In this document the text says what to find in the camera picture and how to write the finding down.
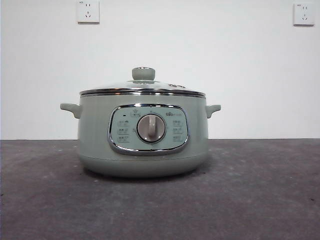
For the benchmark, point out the glass lid with green knob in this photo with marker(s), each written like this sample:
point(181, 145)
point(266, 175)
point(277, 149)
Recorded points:
point(143, 73)

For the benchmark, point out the pale green electric pot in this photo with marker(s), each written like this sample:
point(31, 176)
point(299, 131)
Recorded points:
point(95, 130)

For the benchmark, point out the white wall socket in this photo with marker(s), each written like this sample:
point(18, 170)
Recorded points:
point(304, 14)
point(88, 12)

